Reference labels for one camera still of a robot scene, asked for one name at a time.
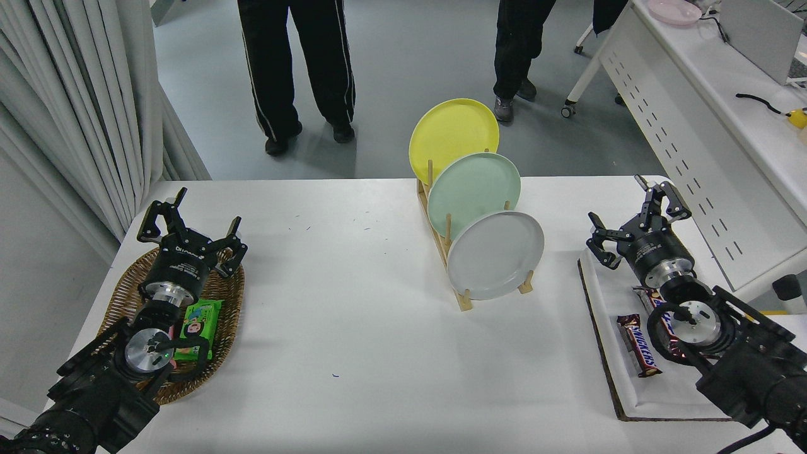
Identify green snack packet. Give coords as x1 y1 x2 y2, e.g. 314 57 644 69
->
173 299 223 361

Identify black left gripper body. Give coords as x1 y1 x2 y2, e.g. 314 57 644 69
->
144 232 216 297

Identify grey plate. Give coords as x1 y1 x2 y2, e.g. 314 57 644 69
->
446 210 545 301

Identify pink plate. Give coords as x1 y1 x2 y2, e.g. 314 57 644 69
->
647 0 702 26

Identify mint green plate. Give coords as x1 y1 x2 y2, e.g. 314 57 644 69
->
427 152 522 242

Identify white tray with cork edge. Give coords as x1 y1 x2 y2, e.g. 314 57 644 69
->
578 249 735 422

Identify thin black cable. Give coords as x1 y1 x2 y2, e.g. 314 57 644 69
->
697 14 731 45

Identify thick black cable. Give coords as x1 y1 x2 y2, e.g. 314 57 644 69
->
736 93 792 117

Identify person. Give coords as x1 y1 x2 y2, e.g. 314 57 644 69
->
236 0 357 156
493 0 557 124

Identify black hanging cloth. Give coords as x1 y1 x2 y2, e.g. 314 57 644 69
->
591 0 631 35

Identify white post with black cap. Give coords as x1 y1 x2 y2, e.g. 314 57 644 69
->
772 274 807 314

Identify Snickers chocolate bar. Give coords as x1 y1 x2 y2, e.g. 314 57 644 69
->
632 286 685 363
616 314 663 378

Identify white perforated desk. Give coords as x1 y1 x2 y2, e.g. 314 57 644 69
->
561 0 807 303

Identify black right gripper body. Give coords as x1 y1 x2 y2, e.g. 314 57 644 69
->
621 222 694 288

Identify wooden plate rack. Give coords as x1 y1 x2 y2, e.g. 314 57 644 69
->
416 148 535 312

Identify yellow plate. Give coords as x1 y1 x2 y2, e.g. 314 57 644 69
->
409 98 500 187

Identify white curtain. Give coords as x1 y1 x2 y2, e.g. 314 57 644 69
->
0 0 212 262

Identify grey laptop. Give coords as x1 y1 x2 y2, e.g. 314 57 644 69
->
719 0 804 86

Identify brown wicker basket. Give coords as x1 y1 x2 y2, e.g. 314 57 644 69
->
99 246 245 405

